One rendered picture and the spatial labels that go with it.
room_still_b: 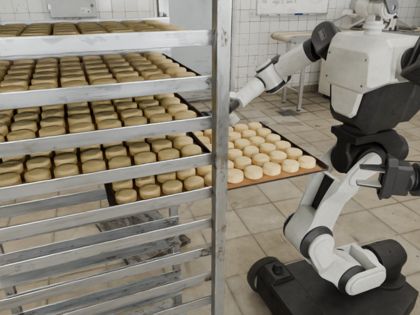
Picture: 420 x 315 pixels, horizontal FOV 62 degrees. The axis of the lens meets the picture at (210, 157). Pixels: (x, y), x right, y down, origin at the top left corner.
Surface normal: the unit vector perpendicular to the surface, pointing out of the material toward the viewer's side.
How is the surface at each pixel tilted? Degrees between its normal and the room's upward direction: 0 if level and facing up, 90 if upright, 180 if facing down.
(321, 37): 62
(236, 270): 0
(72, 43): 90
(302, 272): 0
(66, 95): 90
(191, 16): 90
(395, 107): 101
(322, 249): 90
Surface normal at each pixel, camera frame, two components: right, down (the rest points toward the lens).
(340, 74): -0.93, 0.17
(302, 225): -0.79, -0.35
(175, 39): 0.36, 0.40
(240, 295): 0.00, -0.90
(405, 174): -0.18, 0.42
